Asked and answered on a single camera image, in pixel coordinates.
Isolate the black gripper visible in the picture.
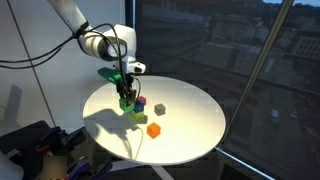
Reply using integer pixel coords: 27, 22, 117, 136
114, 74, 138, 105

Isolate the green block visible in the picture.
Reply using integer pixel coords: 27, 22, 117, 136
119, 97, 135, 113

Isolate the yellow-green block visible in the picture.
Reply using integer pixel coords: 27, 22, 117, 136
131, 110, 146, 121

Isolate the grey block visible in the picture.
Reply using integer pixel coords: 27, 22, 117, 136
154, 103, 167, 117

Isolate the orange block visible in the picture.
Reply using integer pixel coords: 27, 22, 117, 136
146, 122, 162, 140

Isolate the black clamp with orange tip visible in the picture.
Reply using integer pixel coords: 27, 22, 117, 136
34, 125, 68, 154

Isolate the white rounded object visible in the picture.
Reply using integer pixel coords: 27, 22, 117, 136
0, 150, 25, 180

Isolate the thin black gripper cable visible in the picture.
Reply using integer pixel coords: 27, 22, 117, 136
133, 77, 142, 98

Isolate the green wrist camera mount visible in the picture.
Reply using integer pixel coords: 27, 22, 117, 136
97, 67, 123, 84

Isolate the white table pedestal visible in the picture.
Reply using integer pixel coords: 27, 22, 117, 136
151, 164, 176, 180

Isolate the black clamp with purple handle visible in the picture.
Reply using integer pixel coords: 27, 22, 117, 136
64, 159, 114, 180

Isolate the grey metal window floor rail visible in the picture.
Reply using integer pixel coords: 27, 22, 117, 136
214, 146, 276, 180

